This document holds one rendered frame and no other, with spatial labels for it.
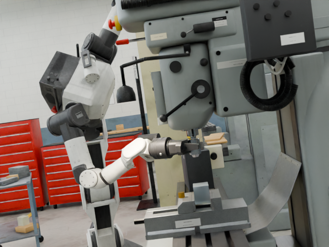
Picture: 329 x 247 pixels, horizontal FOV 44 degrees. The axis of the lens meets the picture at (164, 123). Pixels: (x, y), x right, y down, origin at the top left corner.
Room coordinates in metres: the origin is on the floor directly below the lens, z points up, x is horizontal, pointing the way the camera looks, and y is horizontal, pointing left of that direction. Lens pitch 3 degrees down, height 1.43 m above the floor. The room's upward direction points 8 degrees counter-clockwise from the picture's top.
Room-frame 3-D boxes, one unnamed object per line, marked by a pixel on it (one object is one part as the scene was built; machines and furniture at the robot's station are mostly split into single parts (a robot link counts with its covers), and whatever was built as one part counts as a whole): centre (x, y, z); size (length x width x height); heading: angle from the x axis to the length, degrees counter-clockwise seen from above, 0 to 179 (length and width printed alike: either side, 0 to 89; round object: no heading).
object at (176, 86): (1.62, -0.11, 1.47); 0.21 x 0.19 x 0.32; 177
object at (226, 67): (1.61, -0.30, 1.47); 0.24 x 0.19 x 0.26; 177
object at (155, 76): (1.63, 0.00, 1.44); 0.04 x 0.04 x 0.21; 87
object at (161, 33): (1.62, -0.15, 1.68); 0.34 x 0.24 x 0.10; 87
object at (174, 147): (1.66, -0.02, 1.24); 0.13 x 0.12 x 0.10; 153
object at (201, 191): (1.39, -0.09, 1.10); 0.06 x 0.05 x 0.06; 176
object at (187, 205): (1.39, -0.04, 1.08); 0.12 x 0.06 x 0.04; 176
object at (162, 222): (1.39, -0.06, 1.04); 0.35 x 0.15 x 0.11; 86
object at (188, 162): (2.05, -0.13, 1.09); 0.22 x 0.12 x 0.20; 3
